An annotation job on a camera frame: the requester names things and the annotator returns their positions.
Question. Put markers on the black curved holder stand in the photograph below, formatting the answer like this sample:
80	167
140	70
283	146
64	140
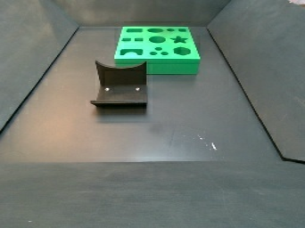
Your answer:
121	80

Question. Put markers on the green shape sorter box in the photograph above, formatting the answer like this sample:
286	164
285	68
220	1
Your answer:
164	47

